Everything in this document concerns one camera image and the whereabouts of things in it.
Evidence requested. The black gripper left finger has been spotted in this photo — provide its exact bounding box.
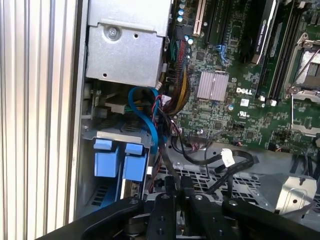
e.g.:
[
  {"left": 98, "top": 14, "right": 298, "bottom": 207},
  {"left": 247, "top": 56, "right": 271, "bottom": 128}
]
[{"left": 34, "top": 176, "right": 180, "bottom": 240}]

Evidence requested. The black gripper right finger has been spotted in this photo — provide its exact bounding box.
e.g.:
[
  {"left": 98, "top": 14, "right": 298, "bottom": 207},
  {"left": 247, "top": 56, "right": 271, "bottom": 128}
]
[{"left": 179, "top": 176, "right": 320, "bottom": 240}]

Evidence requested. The hard disk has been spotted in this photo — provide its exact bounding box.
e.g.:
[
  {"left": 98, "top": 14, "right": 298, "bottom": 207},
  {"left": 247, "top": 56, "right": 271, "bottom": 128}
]
[{"left": 119, "top": 143, "right": 151, "bottom": 203}]

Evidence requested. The black wire with white label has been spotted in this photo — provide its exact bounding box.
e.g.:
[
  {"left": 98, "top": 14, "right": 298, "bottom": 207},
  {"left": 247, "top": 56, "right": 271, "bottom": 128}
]
[{"left": 181, "top": 138, "right": 255, "bottom": 196}]

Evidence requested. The blue disk carrier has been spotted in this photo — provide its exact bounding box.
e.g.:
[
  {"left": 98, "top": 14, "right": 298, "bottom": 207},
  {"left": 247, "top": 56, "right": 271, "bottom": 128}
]
[{"left": 91, "top": 138, "right": 121, "bottom": 208}]

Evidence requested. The black RAM slot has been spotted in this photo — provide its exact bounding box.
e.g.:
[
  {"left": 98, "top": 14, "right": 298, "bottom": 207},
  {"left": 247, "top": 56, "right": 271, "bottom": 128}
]
[
  {"left": 257, "top": 14, "right": 291, "bottom": 101},
  {"left": 268, "top": 9, "right": 302, "bottom": 106}
]

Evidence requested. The black expansion slot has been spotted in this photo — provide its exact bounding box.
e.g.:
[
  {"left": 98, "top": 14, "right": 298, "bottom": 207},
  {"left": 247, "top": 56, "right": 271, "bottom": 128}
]
[
  {"left": 206, "top": 0, "right": 219, "bottom": 45},
  {"left": 218, "top": 0, "right": 231, "bottom": 47}
]

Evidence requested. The white expansion slot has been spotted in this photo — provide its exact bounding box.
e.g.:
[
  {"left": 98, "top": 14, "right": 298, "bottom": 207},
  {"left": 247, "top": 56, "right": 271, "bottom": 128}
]
[{"left": 192, "top": 0, "right": 207, "bottom": 38}]

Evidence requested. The green motherboard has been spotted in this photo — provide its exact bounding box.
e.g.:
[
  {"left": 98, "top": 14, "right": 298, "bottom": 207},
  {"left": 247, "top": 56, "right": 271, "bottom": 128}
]
[{"left": 164, "top": 0, "right": 320, "bottom": 156}]

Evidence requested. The black PC case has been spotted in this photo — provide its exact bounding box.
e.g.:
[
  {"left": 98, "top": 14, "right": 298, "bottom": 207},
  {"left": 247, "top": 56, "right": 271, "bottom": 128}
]
[{"left": 66, "top": 0, "right": 320, "bottom": 240}]

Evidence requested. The silver chipset heatsink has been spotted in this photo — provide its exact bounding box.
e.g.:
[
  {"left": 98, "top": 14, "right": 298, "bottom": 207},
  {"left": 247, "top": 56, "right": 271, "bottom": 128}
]
[{"left": 196, "top": 70, "right": 230, "bottom": 102}]

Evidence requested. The metal socket cover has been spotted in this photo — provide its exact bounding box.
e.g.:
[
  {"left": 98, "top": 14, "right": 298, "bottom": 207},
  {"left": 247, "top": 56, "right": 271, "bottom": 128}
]
[{"left": 290, "top": 89, "right": 320, "bottom": 138}]

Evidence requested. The silver power supply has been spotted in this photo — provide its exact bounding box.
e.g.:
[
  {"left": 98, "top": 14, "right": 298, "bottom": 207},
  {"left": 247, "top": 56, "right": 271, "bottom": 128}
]
[{"left": 84, "top": 0, "right": 174, "bottom": 88}]

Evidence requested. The blue board connector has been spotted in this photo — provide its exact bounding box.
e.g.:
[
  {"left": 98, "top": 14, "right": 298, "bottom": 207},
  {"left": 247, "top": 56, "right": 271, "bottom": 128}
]
[{"left": 217, "top": 44, "right": 229, "bottom": 63}]

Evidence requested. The CPU socket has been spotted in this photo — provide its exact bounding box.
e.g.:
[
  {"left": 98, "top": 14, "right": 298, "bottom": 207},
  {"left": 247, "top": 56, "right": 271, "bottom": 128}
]
[{"left": 287, "top": 32, "right": 320, "bottom": 101}]

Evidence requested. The blue flat wire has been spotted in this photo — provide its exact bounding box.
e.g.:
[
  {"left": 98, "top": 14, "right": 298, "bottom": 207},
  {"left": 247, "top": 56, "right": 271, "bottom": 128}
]
[{"left": 127, "top": 86, "right": 160, "bottom": 157}]

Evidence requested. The silver metal bracket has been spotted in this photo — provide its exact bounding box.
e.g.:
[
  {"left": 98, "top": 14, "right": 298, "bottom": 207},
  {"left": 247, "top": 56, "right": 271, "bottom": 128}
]
[{"left": 259, "top": 172, "right": 318, "bottom": 216}]

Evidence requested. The braided multicolour wire bundle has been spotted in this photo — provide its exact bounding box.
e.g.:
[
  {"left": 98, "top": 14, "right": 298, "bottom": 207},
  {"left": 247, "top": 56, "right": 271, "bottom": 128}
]
[{"left": 163, "top": 37, "right": 192, "bottom": 116}]

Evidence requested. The thin wire locking lever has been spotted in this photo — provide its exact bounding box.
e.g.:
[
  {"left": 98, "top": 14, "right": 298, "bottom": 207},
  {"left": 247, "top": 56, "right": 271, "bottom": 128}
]
[{"left": 292, "top": 49, "right": 320, "bottom": 85}]

